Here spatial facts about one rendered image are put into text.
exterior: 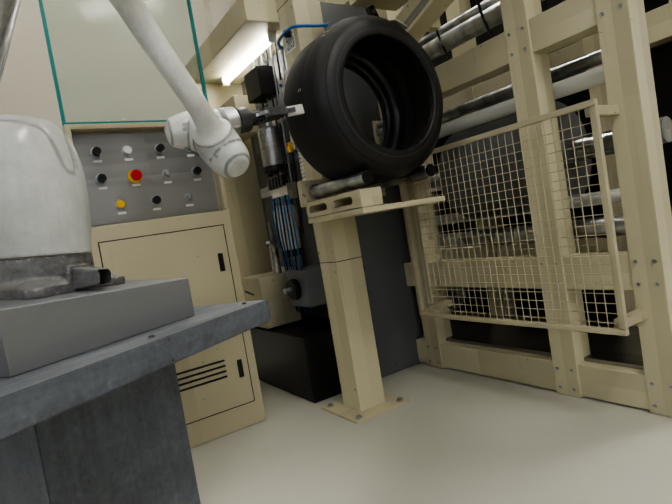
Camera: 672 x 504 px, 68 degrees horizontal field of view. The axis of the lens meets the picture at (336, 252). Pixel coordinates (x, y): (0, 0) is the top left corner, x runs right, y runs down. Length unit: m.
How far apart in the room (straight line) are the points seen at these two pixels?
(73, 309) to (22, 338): 0.07
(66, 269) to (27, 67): 3.69
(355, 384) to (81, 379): 1.53
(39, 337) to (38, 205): 0.21
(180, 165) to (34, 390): 1.61
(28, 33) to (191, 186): 2.69
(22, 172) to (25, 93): 3.54
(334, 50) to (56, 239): 1.10
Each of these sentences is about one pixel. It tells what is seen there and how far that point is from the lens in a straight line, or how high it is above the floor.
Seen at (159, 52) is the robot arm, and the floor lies 1.23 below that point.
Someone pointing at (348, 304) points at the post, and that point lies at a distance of 2.00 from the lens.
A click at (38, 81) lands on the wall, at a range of 4.48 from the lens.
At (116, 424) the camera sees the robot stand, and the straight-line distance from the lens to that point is 0.85.
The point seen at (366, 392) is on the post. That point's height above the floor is 0.08.
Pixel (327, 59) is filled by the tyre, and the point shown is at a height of 1.27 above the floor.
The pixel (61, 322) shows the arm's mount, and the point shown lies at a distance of 0.74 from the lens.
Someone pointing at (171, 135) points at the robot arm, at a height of 1.08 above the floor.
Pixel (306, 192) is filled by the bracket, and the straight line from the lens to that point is 1.90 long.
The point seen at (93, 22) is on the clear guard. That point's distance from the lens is 2.22.
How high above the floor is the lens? 0.76
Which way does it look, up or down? 3 degrees down
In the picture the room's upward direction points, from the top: 9 degrees counter-clockwise
